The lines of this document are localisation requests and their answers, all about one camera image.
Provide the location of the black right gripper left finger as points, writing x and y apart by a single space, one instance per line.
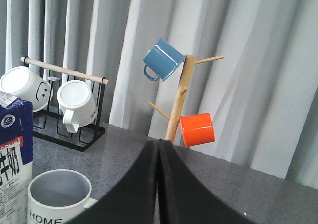
132 199

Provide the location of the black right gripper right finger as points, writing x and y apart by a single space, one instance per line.
183 199

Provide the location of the white HOME mug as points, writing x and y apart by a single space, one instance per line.
56 196

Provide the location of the blue white milk carton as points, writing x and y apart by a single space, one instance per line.
16 157

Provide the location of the orange enamel mug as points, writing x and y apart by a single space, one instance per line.
197 129

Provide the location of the wooden mug tree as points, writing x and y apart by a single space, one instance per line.
183 87

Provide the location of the white ribbed mug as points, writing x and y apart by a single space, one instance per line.
77 104

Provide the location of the grey white curtain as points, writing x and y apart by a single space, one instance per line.
256 69

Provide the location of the blue enamel mug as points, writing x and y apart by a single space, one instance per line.
163 59

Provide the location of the white smiley face mug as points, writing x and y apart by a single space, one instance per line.
24 83

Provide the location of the black wire mug rack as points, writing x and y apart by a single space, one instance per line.
48 121

